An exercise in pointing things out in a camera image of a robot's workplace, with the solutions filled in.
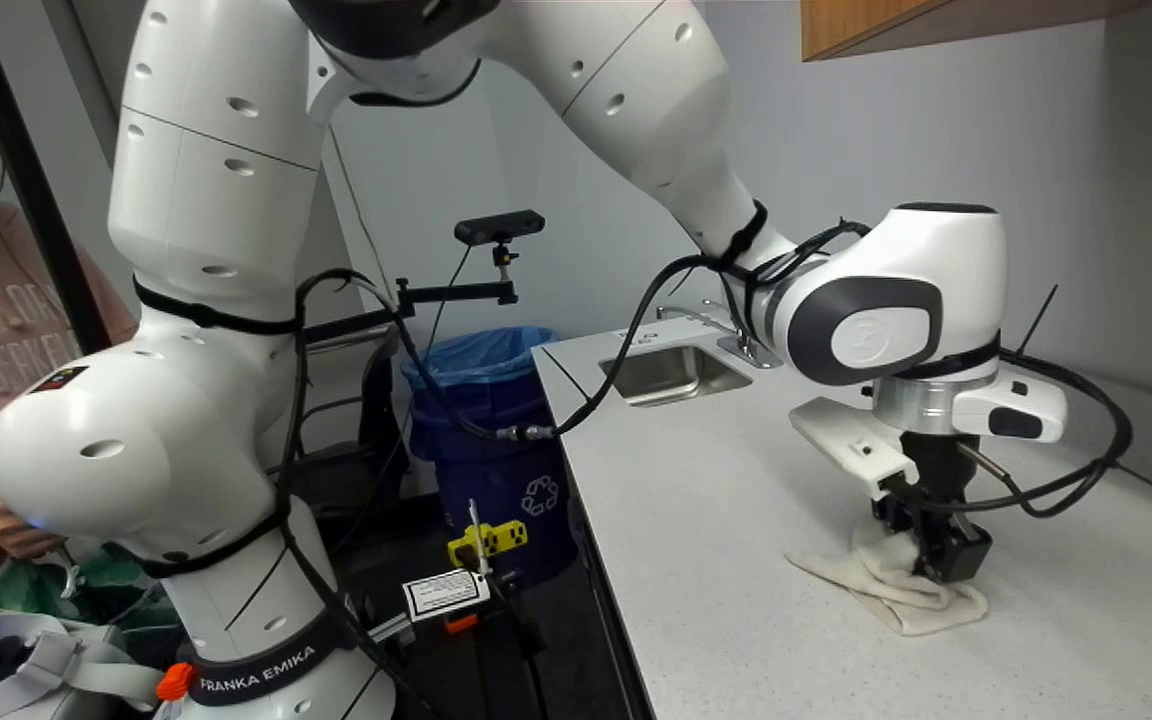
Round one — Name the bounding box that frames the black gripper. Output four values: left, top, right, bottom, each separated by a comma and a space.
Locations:
870, 432, 997, 588

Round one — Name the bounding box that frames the beige cloth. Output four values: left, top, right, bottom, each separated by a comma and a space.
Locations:
784, 522, 991, 638

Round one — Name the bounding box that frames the person's left hand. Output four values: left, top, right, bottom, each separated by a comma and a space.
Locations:
0, 505, 67, 566

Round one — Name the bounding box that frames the metal faucet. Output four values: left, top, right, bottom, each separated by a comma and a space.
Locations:
700, 307, 781, 373

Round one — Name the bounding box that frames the blue recycling bin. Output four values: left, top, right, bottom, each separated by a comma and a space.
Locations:
393, 324, 581, 593

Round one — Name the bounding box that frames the white printed label card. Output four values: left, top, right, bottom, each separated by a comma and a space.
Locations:
394, 566, 496, 622

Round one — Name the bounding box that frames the orange round knob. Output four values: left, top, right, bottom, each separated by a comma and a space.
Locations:
151, 659, 197, 707

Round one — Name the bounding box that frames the person in pink shirt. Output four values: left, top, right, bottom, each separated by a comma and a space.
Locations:
0, 19, 120, 357

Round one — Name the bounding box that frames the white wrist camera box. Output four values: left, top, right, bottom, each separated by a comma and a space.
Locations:
789, 397, 920, 505

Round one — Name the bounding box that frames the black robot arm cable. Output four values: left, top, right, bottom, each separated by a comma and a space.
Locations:
282, 194, 1135, 534

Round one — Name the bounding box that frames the wooden wall cabinet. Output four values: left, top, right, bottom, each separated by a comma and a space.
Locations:
797, 0, 1118, 62

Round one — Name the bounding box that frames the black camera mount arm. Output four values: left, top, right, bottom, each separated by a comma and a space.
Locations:
282, 241, 524, 367

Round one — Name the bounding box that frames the black stereo camera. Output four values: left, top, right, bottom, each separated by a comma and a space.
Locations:
451, 209, 546, 252

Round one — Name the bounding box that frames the grey fabric strap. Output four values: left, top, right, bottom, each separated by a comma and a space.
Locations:
0, 605, 170, 720

